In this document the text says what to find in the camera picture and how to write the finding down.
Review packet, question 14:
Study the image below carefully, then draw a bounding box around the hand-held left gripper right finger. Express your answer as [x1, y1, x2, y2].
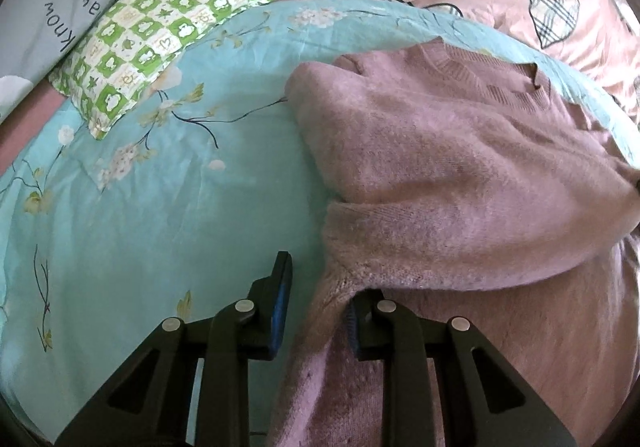
[345, 288, 578, 447]

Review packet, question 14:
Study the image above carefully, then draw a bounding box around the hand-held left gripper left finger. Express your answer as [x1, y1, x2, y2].
[54, 251, 293, 447]

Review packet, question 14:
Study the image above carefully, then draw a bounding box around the pink knitted sweater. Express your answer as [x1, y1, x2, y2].
[267, 38, 640, 447]

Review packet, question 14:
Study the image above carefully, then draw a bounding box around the teal floral bedsheet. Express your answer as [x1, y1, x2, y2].
[0, 0, 640, 428]

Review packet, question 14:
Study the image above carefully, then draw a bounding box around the green checkered pillow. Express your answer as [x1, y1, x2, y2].
[50, 0, 277, 140]

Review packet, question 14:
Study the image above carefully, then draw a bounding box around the mauve cloth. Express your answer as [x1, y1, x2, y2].
[0, 82, 66, 173]

